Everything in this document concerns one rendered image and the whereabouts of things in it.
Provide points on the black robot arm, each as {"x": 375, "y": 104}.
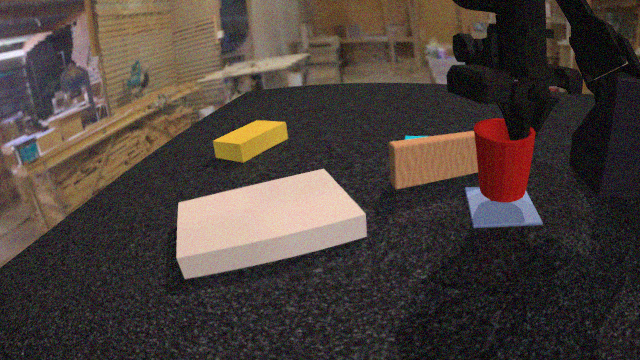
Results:
{"x": 598, "y": 48}

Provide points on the red cup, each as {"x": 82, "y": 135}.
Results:
{"x": 503, "y": 164}

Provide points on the tan wooden block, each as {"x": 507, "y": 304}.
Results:
{"x": 429, "y": 159}

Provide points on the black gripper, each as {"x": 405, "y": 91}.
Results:
{"x": 522, "y": 55}

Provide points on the yellow rectangular block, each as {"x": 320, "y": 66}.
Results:
{"x": 250, "y": 140}

